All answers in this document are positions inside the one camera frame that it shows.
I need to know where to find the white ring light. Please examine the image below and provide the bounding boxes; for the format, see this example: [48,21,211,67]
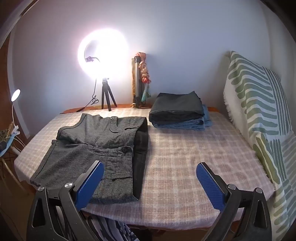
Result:
[77,30,129,80]

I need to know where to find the grey pants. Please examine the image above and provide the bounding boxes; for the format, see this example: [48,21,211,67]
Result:
[30,113,149,205]

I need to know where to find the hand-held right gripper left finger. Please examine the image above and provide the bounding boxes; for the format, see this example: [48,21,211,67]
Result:
[26,160,105,241]

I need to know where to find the pink checked blanket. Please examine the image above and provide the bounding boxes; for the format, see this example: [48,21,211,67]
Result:
[14,108,275,231]

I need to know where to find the folded metal stand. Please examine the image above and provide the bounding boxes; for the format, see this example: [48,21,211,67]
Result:
[131,56,148,108]

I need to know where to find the dark folded pants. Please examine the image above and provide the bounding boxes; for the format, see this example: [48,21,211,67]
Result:
[148,91,205,123]

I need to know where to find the light blue board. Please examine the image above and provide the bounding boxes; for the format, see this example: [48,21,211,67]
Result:
[0,136,15,158]

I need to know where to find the small black tripod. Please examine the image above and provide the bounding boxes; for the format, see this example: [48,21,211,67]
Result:
[100,77,118,112]

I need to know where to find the green patterned throw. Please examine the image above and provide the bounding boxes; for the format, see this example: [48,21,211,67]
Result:
[223,50,296,241]

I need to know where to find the white clip lamp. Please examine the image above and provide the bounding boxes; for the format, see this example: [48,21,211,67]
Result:
[9,89,22,137]

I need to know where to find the folded blue jeans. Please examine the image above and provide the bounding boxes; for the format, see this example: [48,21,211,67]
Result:
[151,104,213,132]

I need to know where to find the black power cable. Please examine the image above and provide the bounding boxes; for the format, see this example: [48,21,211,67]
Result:
[79,79,99,112]

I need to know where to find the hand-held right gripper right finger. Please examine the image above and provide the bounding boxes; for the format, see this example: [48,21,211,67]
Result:
[196,162,272,241]

